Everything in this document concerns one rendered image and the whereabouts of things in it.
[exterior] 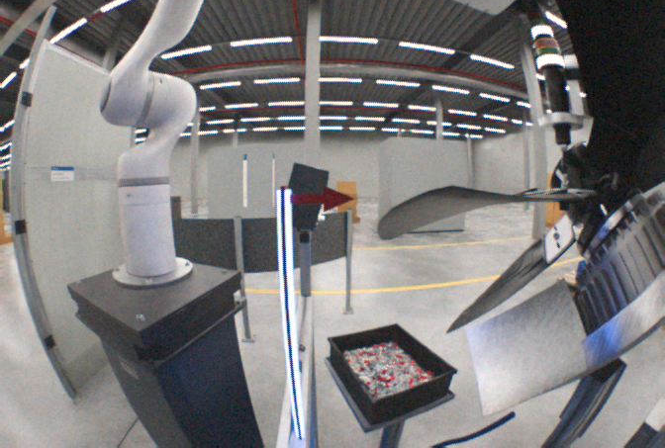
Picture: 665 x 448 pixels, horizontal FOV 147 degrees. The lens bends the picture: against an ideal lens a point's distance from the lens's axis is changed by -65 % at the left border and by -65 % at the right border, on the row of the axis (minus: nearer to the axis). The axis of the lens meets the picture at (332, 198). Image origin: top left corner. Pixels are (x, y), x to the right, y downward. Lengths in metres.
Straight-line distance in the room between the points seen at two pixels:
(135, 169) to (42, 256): 1.25
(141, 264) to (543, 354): 0.64
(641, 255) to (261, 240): 1.96
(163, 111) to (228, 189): 6.01
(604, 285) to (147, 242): 0.69
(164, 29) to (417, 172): 6.28
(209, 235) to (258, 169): 4.48
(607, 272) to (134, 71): 0.75
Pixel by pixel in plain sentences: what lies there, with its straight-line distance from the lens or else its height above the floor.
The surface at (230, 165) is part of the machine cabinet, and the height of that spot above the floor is 1.60.
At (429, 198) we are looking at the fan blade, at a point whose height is 1.18.
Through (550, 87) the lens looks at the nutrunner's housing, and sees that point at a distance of 0.41.
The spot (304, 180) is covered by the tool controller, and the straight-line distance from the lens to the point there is 0.82.
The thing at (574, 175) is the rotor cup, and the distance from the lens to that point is 0.44.
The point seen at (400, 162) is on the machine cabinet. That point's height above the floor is 1.65.
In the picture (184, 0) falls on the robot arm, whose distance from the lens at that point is 0.61.
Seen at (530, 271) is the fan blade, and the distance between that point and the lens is 0.48.
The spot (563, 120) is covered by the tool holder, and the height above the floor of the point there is 1.28.
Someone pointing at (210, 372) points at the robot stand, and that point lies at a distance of 0.61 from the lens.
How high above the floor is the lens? 1.19
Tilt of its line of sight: 3 degrees down
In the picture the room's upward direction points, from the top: straight up
